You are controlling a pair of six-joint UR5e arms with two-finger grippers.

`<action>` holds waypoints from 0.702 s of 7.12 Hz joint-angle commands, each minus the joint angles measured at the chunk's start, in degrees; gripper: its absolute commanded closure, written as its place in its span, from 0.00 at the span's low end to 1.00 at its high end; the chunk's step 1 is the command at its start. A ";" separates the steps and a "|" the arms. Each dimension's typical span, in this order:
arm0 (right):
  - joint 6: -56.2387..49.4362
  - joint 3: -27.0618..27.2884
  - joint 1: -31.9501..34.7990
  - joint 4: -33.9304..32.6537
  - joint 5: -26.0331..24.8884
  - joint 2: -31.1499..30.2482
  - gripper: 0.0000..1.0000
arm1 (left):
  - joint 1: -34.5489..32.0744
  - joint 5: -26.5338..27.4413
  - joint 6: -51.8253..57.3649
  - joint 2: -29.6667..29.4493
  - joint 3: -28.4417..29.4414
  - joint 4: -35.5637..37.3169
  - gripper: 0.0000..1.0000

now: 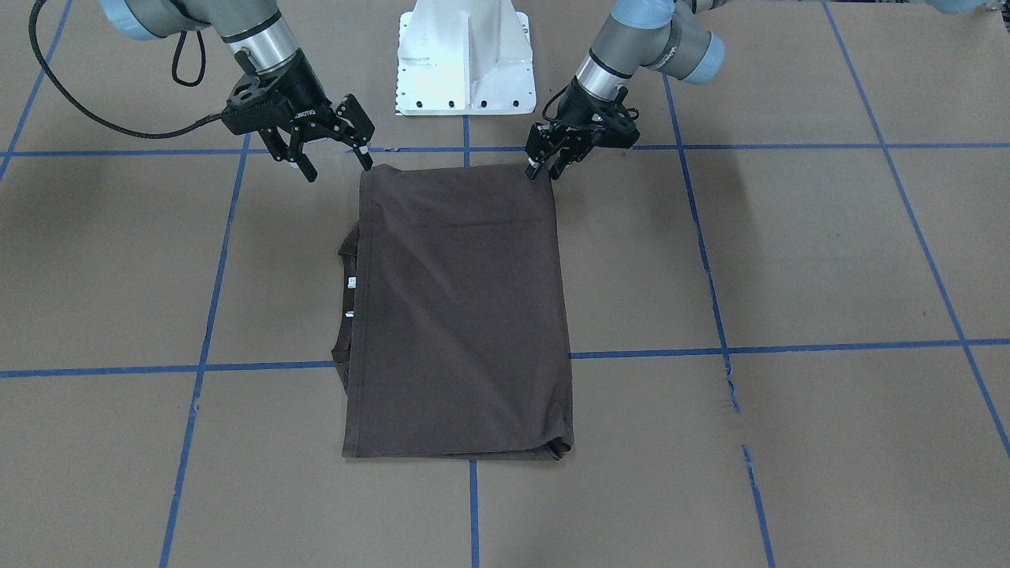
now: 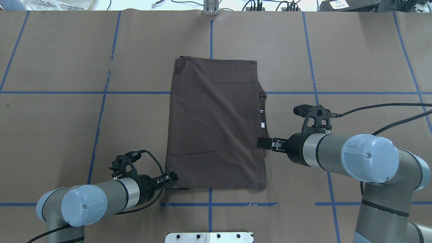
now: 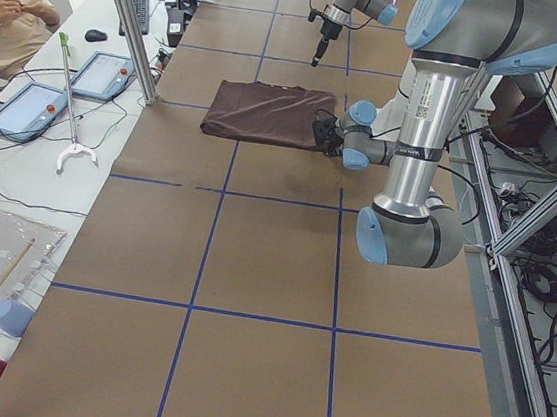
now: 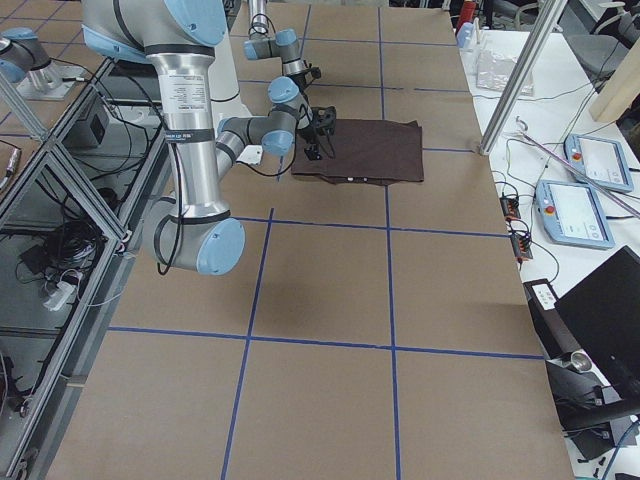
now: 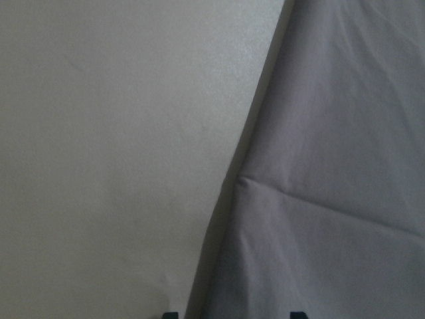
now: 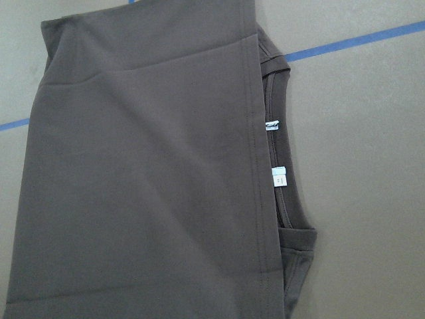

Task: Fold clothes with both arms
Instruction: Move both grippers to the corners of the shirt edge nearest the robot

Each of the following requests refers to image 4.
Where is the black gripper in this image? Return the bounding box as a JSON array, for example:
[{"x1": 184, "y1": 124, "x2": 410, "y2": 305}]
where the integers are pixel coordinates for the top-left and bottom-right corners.
[
  {"x1": 297, "y1": 106, "x2": 322, "y2": 161},
  {"x1": 288, "y1": 69, "x2": 311, "y2": 95}
]

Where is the brown t-shirt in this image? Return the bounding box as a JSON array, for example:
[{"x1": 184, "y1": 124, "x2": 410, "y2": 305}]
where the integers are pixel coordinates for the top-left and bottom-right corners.
[{"x1": 291, "y1": 119, "x2": 424, "y2": 186}]

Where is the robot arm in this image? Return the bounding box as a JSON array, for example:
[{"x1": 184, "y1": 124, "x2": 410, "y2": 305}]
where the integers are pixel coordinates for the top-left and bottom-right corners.
[
  {"x1": 82, "y1": 1, "x2": 335, "y2": 275},
  {"x1": 243, "y1": 1, "x2": 313, "y2": 92}
]

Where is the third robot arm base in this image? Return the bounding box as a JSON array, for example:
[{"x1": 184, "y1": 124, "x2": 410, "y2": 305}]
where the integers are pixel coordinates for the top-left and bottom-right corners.
[{"x1": 1, "y1": 27, "x2": 85, "y2": 100}]

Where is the red bottle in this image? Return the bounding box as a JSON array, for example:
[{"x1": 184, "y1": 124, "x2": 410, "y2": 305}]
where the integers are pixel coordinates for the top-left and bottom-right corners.
[{"x1": 456, "y1": 0, "x2": 477, "y2": 30}]

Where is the small orange circuit board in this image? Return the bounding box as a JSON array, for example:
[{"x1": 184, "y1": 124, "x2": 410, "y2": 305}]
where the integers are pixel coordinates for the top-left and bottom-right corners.
[{"x1": 499, "y1": 195, "x2": 521, "y2": 220}]

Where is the lower teach pendant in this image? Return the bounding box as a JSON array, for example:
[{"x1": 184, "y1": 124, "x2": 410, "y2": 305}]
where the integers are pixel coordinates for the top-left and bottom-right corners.
[{"x1": 535, "y1": 180, "x2": 615, "y2": 250}]

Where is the teach pendant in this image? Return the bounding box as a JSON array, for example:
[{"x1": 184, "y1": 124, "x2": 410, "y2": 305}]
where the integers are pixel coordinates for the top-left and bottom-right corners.
[
  {"x1": 564, "y1": 134, "x2": 634, "y2": 193},
  {"x1": 535, "y1": 180, "x2": 615, "y2": 250}
]

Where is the upper teach pendant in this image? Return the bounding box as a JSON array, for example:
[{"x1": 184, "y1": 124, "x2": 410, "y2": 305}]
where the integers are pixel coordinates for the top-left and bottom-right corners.
[{"x1": 564, "y1": 134, "x2": 634, "y2": 193}]

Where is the black box with label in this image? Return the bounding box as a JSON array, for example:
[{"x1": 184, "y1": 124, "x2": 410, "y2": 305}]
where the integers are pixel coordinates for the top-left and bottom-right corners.
[{"x1": 523, "y1": 279, "x2": 581, "y2": 359}]

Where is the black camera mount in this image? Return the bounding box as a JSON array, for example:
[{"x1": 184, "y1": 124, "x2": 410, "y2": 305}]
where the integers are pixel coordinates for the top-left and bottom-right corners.
[
  {"x1": 308, "y1": 66, "x2": 322, "y2": 80},
  {"x1": 312, "y1": 106, "x2": 337, "y2": 136}
]

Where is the black camera cable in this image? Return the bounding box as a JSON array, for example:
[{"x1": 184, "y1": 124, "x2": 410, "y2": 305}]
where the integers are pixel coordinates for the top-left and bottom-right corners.
[{"x1": 307, "y1": 105, "x2": 337, "y2": 160}]

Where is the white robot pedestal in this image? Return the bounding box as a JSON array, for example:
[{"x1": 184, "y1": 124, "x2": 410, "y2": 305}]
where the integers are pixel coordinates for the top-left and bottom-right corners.
[{"x1": 208, "y1": 1, "x2": 252, "y2": 133}]

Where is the aluminium frame post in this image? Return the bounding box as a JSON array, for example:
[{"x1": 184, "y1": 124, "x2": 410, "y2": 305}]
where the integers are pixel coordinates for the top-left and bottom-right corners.
[{"x1": 479, "y1": 0, "x2": 568, "y2": 156}]

